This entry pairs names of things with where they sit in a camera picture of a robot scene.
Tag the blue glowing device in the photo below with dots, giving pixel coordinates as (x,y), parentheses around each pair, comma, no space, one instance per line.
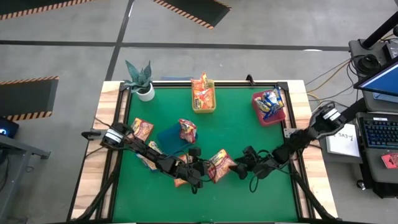
(6,127)

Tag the monitor with blue screen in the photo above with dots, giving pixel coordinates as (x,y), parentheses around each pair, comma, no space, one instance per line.
(382,81)

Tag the blue plastic bin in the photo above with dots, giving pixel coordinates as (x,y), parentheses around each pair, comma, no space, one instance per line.
(168,140)

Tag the black table clamp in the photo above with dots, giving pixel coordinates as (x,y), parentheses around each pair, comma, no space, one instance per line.
(250,80)

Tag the green table mat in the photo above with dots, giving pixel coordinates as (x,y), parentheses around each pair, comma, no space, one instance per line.
(202,202)

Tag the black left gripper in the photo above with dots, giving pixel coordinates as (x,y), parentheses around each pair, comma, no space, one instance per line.
(189,172)

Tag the red Maruchan ramen packet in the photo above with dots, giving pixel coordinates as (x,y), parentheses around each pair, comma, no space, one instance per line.
(141,129)
(187,130)
(219,165)

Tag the hazard-striped black floor mat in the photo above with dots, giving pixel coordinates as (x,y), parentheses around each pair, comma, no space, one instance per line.
(192,11)
(28,96)
(37,6)

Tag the pink card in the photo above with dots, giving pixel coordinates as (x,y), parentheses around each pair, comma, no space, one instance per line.
(390,160)

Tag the yellow plastic bin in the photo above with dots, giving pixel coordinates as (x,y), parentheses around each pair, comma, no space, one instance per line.
(203,111)

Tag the black frame strut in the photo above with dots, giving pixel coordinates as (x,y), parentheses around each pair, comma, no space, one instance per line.
(311,199)
(99,196)

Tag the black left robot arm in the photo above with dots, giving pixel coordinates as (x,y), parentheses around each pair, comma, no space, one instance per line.
(113,137)

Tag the black stand pole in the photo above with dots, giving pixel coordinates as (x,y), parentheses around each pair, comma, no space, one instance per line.
(381,31)

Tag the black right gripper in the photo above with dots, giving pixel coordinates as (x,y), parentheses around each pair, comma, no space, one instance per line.
(265,166)

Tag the silver metal bracket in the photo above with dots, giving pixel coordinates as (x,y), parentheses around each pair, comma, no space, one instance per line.
(289,132)

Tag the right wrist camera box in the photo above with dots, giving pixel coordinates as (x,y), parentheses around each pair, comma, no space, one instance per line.
(250,154)

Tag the black keyboard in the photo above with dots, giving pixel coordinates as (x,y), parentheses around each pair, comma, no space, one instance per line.
(381,132)

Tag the snake plant in white pot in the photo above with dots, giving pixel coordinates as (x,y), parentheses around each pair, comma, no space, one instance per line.
(145,93)

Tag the pink plastic bin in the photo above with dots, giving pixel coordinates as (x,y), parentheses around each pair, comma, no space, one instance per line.
(273,119)

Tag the white paper clipboard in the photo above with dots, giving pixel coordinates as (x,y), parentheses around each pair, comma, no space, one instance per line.
(343,141)

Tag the grey equipment cart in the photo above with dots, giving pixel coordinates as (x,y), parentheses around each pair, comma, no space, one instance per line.
(367,104)

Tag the orange Maruchan ramen packet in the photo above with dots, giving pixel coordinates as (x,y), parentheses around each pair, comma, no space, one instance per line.
(199,81)
(206,94)
(179,182)
(200,104)

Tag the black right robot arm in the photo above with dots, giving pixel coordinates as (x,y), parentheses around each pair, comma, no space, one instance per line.
(326,121)

